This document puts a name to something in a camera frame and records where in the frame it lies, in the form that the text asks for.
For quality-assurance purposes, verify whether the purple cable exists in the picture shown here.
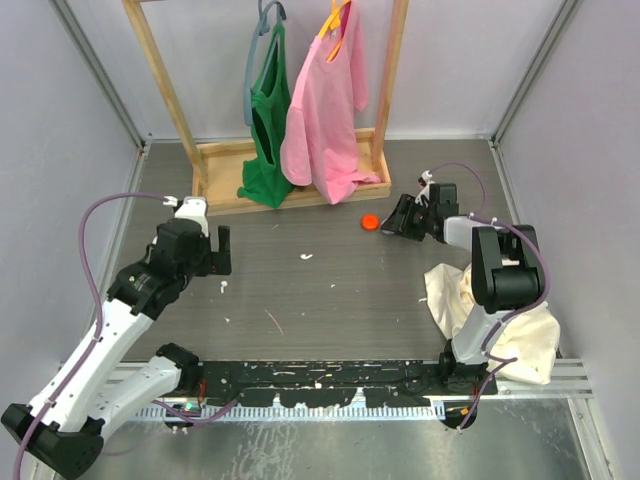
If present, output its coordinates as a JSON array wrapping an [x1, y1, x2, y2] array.
[[10, 192, 179, 480], [424, 162, 553, 431]]

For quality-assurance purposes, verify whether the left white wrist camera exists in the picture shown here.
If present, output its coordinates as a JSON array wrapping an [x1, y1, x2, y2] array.
[[174, 196, 210, 237]]

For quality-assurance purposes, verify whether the green tank top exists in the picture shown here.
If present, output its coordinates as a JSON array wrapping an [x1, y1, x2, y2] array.
[[237, 25, 294, 209]]

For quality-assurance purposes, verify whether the cream cloth bag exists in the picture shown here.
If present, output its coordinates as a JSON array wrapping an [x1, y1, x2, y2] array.
[[424, 263, 561, 385]]

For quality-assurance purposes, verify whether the grey blue hanger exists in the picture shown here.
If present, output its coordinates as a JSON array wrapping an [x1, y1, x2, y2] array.
[[243, 0, 287, 126]]

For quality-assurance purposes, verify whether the pink shirt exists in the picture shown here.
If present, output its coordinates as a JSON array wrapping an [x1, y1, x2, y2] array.
[[280, 1, 380, 205]]

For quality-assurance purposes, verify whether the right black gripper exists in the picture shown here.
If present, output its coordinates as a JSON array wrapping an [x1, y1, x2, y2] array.
[[382, 194, 436, 242]]

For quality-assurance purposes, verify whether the yellow hanger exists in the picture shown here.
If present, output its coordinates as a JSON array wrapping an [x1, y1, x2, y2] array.
[[316, 0, 352, 62]]

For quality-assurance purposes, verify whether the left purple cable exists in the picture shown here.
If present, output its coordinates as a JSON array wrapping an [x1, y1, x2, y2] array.
[[10, 192, 179, 480]]

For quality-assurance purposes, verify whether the white slotted cable duct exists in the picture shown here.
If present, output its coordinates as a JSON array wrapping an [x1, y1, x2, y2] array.
[[134, 398, 446, 422]]

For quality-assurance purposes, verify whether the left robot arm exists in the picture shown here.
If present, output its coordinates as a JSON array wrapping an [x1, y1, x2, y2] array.
[[1, 219, 231, 479]]

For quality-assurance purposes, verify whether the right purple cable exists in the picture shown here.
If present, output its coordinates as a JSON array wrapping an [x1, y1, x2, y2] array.
[[424, 162, 553, 431]]

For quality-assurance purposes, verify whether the wooden clothes rack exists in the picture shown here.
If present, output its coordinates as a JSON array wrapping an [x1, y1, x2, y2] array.
[[124, 1, 408, 213]]

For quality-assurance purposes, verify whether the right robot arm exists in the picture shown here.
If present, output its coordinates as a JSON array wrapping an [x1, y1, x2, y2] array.
[[381, 182, 549, 394]]

